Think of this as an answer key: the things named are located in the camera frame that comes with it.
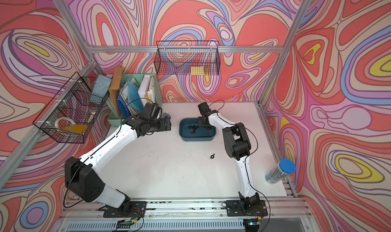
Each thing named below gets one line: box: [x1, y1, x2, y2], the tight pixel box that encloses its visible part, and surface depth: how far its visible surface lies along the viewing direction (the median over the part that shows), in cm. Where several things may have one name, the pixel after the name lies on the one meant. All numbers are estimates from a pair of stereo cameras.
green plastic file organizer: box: [107, 73, 163, 127], surface depth 97 cm
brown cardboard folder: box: [108, 65, 123, 118], surface depth 90 cm
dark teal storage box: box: [178, 118, 217, 142], surface depth 103 cm
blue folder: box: [116, 81, 144, 119], surface depth 95 cm
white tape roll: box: [54, 117, 76, 130], surface depth 68 cm
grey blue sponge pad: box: [92, 74, 112, 98], surface depth 82 cm
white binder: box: [137, 74, 155, 108], surface depth 95 cm
